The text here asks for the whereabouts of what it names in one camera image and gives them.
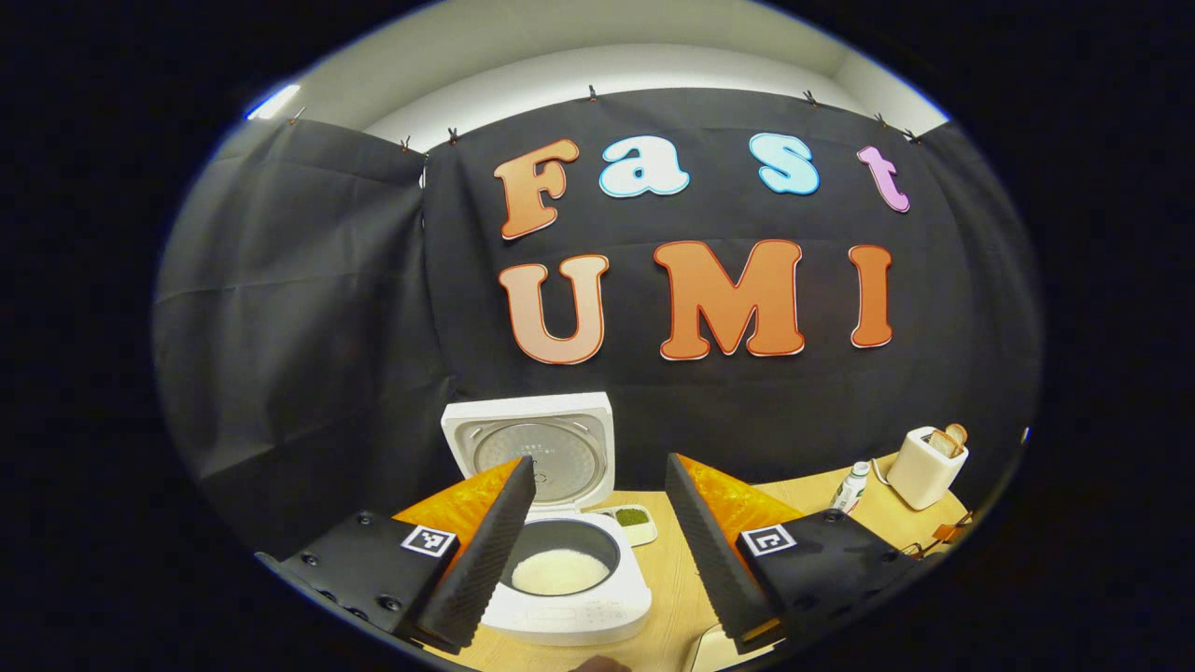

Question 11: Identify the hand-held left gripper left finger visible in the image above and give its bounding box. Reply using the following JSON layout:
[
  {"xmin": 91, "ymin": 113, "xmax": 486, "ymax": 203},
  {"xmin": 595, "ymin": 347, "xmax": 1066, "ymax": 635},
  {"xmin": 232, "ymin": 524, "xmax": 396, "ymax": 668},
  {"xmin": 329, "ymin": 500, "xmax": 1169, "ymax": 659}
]
[{"xmin": 257, "ymin": 456, "xmax": 537, "ymax": 652}]

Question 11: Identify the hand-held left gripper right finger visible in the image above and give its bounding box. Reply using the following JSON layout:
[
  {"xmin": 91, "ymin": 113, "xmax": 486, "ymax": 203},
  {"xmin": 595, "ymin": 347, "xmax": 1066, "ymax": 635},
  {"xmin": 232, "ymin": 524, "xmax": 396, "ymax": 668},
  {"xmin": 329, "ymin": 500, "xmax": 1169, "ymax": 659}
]
[{"xmin": 665, "ymin": 454, "xmax": 921, "ymax": 654}]

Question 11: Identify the white rice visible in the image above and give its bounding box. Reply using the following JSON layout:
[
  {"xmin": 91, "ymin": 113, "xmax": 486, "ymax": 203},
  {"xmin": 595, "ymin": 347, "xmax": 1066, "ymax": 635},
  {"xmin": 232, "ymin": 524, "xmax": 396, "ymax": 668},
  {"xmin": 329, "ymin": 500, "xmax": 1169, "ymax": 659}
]
[{"xmin": 512, "ymin": 549, "xmax": 610, "ymax": 596}]

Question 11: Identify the white rice cooker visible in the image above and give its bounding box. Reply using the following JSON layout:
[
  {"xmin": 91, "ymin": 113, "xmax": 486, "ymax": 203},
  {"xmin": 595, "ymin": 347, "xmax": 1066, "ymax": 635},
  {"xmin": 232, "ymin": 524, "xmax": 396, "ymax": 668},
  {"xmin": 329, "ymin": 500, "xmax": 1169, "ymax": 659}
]
[{"xmin": 441, "ymin": 392, "xmax": 653, "ymax": 647}]

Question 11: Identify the white condiment dish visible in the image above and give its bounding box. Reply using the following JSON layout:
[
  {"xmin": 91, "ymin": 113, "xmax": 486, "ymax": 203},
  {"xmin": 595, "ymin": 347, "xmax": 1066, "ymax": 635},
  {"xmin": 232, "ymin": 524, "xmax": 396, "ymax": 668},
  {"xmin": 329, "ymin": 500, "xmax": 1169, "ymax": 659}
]
[{"xmin": 602, "ymin": 504, "xmax": 658, "ymax": 547}]

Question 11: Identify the white green-label bottle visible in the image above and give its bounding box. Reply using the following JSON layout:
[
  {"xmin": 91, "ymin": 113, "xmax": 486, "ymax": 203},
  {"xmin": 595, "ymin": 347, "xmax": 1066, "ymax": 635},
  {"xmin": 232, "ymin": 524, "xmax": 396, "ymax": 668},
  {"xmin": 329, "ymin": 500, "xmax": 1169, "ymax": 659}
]
[{"xmin": 829, "ymin": 461, "xmax": 871, "ymax": 516}]

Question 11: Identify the white toaster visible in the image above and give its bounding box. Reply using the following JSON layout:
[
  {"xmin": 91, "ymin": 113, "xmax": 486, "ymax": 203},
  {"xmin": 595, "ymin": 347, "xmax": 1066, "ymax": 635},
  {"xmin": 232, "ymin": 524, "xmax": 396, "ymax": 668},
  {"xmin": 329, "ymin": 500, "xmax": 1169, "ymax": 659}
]
[{"xmin": 885, "ymin": 427, "xmax": 970, "ymax": 511}]

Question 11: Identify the black backdrop cloth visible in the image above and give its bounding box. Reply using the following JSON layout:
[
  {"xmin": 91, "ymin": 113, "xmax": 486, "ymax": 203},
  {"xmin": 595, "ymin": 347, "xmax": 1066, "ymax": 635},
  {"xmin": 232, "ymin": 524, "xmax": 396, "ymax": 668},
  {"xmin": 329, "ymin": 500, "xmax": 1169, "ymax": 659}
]
[{"xmin": 154, "ymin": 87, "xmax": 1042, "ymax": 561}]

